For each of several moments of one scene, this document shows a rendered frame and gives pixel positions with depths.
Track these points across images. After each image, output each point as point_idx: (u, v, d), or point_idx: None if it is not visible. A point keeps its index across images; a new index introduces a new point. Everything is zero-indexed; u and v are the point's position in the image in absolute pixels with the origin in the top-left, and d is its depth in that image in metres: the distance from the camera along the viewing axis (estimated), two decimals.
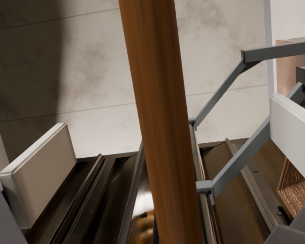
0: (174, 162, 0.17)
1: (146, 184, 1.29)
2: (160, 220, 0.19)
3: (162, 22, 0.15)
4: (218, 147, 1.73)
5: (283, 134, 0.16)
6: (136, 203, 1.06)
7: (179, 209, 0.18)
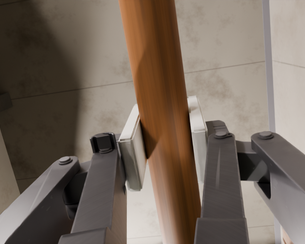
0: (175, 161, 0.17)
1: None
2: (162, 219, 0.19)
3: (162, 21, 0.15)
4: None
5: (191, 131, 0.19)
6: None
7: (182, 208, 0.18)
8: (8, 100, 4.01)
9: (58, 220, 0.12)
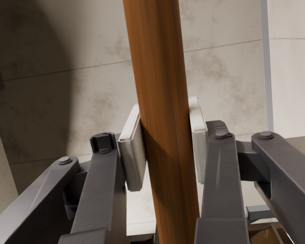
0: (175, 161, 0.17)
1: None
2: (160, 218, 0.19)
3: (166, 20, 0.15)
4: None
5: None
6: None
7: (180, 208, 0.18)
8: (1, 82, 3.93)
9: (58, 220, 0.12)
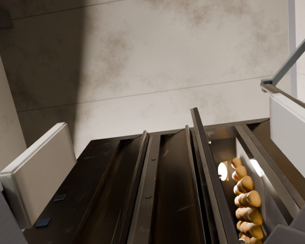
0: None
1: None
2: None
3: None
4: (266, 123, 1.72)
5: (283, 134, 0.16)
6: None
7: None
8: (9, 20, 3.74)
9: None
